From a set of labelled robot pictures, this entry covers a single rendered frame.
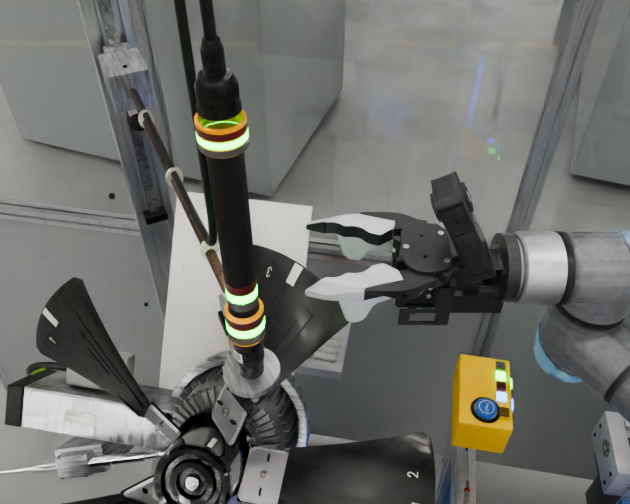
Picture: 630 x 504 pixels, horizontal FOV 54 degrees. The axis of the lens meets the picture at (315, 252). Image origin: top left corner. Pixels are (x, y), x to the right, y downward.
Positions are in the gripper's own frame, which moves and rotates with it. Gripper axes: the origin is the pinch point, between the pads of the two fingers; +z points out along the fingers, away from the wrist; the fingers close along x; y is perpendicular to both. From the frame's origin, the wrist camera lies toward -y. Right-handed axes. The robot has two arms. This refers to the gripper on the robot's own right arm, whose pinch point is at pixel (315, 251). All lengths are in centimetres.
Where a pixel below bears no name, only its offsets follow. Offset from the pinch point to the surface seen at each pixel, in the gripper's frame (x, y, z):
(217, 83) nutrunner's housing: -1.5, -19.4, 7.5
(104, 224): 80, 68, 57
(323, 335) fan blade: 9.5, 25.5, -1.2
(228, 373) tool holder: -0.9, 19.8, 10.5
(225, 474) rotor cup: -2.9, 42.0, 12.8
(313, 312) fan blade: 12.7, 24.4, 0.2
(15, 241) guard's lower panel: 86, 80, 87
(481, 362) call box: 29, 59, -33
